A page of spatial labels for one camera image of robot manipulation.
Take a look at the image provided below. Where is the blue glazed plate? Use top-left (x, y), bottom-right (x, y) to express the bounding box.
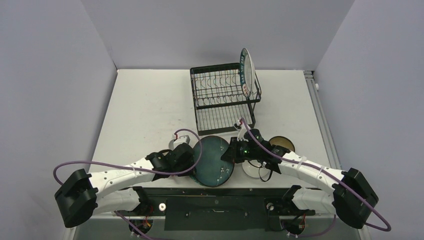
top-left (191, 135), bottom-right (235, 188)

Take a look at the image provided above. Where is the black wire dish rack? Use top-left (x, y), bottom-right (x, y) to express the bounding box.
top-left (189, 62), bottom-right (262, 136)

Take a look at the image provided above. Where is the green rimmed white plate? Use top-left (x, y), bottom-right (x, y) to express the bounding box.
top-left (239, 48), bottom-right (256, 99)

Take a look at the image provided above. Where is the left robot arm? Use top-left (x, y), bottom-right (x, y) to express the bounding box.
top-left (54, 143), bottom-right (195, 228)

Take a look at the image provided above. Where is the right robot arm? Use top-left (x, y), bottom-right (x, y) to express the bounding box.
top-left (221, 128), bottom-right (379, 229)

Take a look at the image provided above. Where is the white bowl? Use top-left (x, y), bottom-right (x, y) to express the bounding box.
top-left (242, 160), bottom-right (271, 180)

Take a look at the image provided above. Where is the dark bowl beige inside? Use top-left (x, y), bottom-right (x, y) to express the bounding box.
top-left (269, 136), bottom-right (295, 155)

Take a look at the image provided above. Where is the black base panel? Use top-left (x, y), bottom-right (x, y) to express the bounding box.
top-left (97, 185), bottom-right (336, 231)

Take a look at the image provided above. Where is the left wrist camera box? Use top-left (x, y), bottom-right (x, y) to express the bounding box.
top-left (168, 135), bottom-right (190, 150)

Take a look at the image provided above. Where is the aluminium rail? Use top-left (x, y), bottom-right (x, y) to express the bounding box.
top-left (303, 70), bottom-right (341, 169)

